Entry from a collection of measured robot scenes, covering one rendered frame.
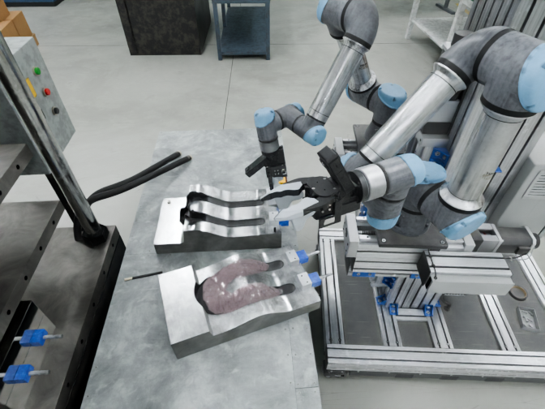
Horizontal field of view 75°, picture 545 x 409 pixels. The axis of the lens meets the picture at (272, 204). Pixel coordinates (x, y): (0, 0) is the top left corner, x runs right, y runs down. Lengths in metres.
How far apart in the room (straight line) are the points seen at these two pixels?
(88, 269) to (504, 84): 1.45
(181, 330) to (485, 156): 0.96
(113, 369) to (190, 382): 0.25
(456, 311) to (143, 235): 1.63
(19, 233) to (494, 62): 1.43
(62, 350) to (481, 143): 1.37
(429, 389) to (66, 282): 1.77
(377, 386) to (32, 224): 1.72
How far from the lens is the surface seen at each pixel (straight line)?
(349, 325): 1.98
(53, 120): 1.67
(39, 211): 1.51
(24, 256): 1.38
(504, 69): 0.89
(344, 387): 2.08
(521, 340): 2.28
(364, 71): 1.54
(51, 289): 1.60
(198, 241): 1.43
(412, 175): 0.82
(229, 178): 1.78
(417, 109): 0.94
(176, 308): 1.22
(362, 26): 1.26
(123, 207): 2.97
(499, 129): 0.95
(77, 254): 1.66
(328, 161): 0.68
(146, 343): 1.32
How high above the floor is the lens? 1.95
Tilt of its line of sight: 45 degrees down
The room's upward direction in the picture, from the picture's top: straight up
